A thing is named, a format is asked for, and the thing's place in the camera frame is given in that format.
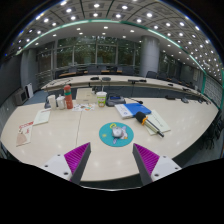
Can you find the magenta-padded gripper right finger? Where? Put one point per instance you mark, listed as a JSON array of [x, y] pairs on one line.
[[146, 158]]

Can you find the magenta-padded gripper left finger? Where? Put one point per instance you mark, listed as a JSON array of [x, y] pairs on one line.
[[77, 157]]

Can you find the silver computer mouse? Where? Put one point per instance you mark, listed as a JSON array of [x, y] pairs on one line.
[[117, 132]]

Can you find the round teal mouse pad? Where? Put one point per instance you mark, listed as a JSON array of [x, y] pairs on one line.
[[106, 135]]

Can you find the white printed paper sheet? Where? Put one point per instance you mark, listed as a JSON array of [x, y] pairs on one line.
[[161, 122]]

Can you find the blue and white book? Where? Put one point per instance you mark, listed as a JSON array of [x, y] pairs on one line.
[[135, 109]]

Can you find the colourful sticker sheet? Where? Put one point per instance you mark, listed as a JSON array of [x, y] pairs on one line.
[[83, 107]]

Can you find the white document with red heading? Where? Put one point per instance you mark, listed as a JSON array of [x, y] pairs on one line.
[[42, 117]]

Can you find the white lidded mug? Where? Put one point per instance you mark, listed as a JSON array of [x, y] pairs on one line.
[[60, 102]]

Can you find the red and white leaflet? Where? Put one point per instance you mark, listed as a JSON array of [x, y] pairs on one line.
[[25, 133]]

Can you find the red bottle with green band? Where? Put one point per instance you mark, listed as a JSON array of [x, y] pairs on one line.
[[68, 98]]

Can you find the black desk microphone console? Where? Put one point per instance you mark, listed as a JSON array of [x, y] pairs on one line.
[[46, 105], [115, 100]]

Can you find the white cardboard box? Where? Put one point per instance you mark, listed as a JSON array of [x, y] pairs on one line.
[[85, 96]]

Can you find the paper cup with green print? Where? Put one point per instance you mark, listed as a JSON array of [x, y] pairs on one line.
[[101, 99]]

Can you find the white standing board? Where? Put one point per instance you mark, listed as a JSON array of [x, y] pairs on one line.
[[29, 90]]

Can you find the long curved conference desk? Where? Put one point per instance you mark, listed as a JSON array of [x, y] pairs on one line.
[[116, 81]]

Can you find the grey box monitor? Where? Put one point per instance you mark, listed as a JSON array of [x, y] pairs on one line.
[[20, 96]]

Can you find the dark office chairs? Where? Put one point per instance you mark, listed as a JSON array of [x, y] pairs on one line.
[[151, 74]]

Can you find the ceiling lights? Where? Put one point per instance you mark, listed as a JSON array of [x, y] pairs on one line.
[[118, 16]]

